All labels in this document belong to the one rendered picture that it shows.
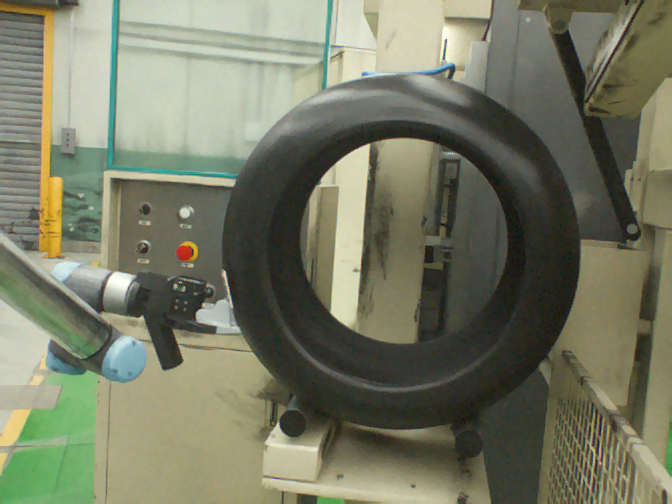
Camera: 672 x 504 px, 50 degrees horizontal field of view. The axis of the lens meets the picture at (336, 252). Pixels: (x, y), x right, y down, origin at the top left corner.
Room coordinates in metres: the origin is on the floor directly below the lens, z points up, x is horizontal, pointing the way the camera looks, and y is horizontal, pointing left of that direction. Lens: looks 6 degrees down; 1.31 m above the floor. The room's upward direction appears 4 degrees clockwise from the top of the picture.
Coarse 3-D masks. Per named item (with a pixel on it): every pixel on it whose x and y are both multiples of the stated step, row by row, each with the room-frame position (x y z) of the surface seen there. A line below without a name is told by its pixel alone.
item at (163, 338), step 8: (144, 312) 1.25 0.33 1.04; (152, 312) 1.25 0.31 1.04; (152, 320) 1.25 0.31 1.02; (152, 328) 1.25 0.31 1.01; (160, 328) 1.25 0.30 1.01; (168, 328) 1.27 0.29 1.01; (152, 336) 1.25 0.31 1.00; (160, 336) 1.25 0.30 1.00; (168, 336) 1.26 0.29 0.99; (160, 344) 1.24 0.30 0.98; (168, 344) 1.25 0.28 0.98; (176, 344) 1.28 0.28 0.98; (160, 352) 1.24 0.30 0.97; (168, 352) 1.24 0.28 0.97; (176, 352) 1.26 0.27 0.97; (160, 360) 1.24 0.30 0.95; (168, 360) 1.24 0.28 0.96; (176, 360) 1.25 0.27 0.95; (168, 368) 1.25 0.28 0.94
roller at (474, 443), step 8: (472, 416) 1.16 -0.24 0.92; (456, 424) 1.14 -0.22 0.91; (464, 424) 1.12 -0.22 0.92; (472, 424) 1.12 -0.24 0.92; (456, 432) 1.11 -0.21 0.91; (464, 432) 1.09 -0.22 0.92; (472, 432) 1.09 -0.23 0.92; (480, 432) 1.11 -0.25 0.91; (456, 440) 1.09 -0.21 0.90; (464, 440) 1.09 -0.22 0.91; (472, 440) 1.08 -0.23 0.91; (480, 440) 1.08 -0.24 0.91; (456, 448) 1.09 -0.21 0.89; (464, 448) 1.09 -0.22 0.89; (472, 448) 1.08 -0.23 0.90; (480, 448) 1.08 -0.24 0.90; (464, 456) 1.09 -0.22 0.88; (472, 456) 1.08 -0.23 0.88
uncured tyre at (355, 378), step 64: (320, 128) 1.11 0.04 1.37; (384, 128) 1.38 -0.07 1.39; (448, 128) 1.09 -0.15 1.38; (512, 128) 1.10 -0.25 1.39; (256, 192) 1.13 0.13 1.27; (512, 192) 1.07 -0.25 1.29; (256, 256) 1.12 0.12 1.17; (512, 256) 1.34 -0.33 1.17; (576, 256) 1.10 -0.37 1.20; (256, 320) 1.13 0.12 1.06; (320, 320) 1.39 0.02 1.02; (512, 320) 1.07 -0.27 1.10; (320, 384) 1.11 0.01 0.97; (384, 384) 1.11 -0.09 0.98; (448, 384) 1.08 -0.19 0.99; (512, 384) 1.10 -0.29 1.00
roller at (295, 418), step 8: (296, 400) 1.18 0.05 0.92; (288, 408) 1.14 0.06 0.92; (296, 408) 1.13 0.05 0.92; (304, 408) 1.15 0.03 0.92; (312, 408) 1.18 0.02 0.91; (288, 416) 1.12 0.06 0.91; (296, 416) 1.12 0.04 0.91; (304, 416) 1.13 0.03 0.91; (280, 424) 1.12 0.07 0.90; (288, 424) 1.12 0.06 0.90; (296, 424) 1.12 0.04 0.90; (304, 424) 1.12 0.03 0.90; (288, 432) 1.12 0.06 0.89; (296, 432) 1.12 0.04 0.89
